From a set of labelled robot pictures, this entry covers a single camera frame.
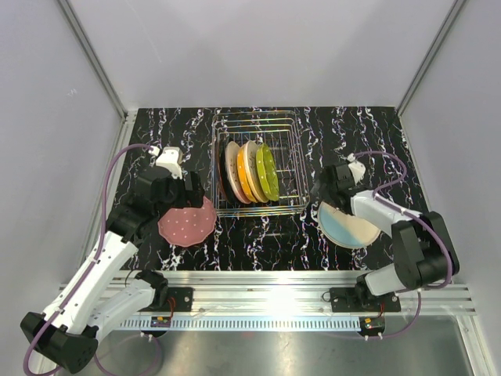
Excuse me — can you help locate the aluminium frame post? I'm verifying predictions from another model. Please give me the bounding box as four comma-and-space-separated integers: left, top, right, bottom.
396, 0, 468, 117
55, 0, 129, 121

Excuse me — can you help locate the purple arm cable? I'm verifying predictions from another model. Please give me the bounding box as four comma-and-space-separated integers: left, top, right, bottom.
22, 143, 164, 376
354, 150, 455, 289

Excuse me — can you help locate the aluminium mounting rail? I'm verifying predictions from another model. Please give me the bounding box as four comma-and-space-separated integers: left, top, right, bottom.
50, 269, 477, 316

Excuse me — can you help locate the pink scalloped bottom plate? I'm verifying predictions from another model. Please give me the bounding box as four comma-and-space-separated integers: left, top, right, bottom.
157, 197, 217, 248

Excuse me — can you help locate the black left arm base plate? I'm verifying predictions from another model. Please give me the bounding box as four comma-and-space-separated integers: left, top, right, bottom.
158, 287, 194, 313

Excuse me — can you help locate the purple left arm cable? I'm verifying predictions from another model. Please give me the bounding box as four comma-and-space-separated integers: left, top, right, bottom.
22, 143, 164, 376

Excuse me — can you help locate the green circuit board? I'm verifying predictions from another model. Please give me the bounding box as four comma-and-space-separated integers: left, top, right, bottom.
360, 316, 386, 336
151, 316, 171, 327

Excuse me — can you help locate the cream orange floral plate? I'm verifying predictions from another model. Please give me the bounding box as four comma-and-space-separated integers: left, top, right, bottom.
243, 140, 269, 203

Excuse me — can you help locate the left aluminium frame post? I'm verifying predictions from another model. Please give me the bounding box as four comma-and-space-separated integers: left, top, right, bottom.
55, 0, 129, 121

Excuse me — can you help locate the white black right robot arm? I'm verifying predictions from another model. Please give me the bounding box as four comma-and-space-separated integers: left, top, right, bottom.
312, 161, 460, 313

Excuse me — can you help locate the right aluminium frame post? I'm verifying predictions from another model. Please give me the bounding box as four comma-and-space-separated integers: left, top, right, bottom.
396, 0, 468, 117

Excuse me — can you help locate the metal wire dish rack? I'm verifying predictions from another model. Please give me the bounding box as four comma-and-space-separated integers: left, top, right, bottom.
211, 110, 309, 218

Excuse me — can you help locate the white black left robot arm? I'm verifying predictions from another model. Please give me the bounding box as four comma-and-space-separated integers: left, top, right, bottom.
20, 167, 205, 375

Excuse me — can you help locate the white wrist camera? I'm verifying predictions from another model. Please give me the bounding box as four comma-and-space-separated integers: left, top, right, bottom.
148, 146, 182, 179
347, 154, 366, 184

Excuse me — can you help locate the cream beige floral plate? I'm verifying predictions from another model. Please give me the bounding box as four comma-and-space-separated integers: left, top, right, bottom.
318, 201, 380, 249

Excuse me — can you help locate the green dotted scalloped plate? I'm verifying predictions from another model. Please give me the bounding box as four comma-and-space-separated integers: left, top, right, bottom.
256, 143, 279, 201

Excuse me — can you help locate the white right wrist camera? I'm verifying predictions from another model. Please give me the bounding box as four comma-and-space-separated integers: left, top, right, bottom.
347, 154, 366, 184

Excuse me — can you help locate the right green circuit board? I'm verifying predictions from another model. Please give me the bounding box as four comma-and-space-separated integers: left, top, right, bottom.
360, 316, 386, 336

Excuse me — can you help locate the white slotted cable duct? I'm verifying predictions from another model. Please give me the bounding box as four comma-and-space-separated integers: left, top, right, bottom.
119, 315, 361, 332

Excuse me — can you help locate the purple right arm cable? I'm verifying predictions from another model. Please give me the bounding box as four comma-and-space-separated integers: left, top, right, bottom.
354, 150, 455, 289

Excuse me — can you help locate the cream pink floral plate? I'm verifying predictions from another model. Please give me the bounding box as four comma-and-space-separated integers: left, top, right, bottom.
225, 139, 250, 204

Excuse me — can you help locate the left green circuit board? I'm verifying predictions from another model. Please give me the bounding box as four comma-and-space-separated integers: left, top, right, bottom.
151, 316, 171, 327

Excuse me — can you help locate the orange dotted scalloped plate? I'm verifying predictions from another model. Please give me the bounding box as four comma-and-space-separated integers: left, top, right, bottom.
236, 147, 258, 203

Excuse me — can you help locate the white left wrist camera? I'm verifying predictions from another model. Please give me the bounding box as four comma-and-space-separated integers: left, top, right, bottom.
148, 146, 182, 179

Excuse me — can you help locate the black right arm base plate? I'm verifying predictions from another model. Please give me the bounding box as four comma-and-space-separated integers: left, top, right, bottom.
328, 287, 402, 313

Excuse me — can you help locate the dark brown round plate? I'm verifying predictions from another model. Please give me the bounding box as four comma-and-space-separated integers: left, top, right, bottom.
216, 141, 236, 205

